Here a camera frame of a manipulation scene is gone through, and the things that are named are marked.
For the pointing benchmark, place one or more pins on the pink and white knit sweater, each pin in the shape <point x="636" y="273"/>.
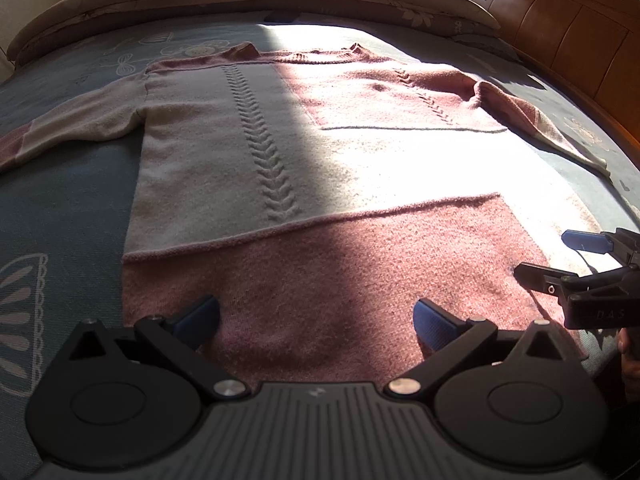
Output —
<point x="300" y="160"/>

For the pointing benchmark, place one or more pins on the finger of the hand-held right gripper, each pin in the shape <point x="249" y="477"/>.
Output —
<point x="587" y="241"/>
<point x="600" y="305"/>

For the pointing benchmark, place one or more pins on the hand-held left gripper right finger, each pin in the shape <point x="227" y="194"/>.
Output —
<point x="435" y="325"/>

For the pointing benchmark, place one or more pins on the wooden headboard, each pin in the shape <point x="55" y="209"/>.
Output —
<point x="560" y="20"/>

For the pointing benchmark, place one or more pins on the small dark flat object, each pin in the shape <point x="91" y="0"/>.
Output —
<point x="281" y="15"/>

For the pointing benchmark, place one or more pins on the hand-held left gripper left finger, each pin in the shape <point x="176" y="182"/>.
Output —
<point x="197" y="317"/>

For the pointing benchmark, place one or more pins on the flat grey pillow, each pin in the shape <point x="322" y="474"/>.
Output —
<point x="482" y="42"/>

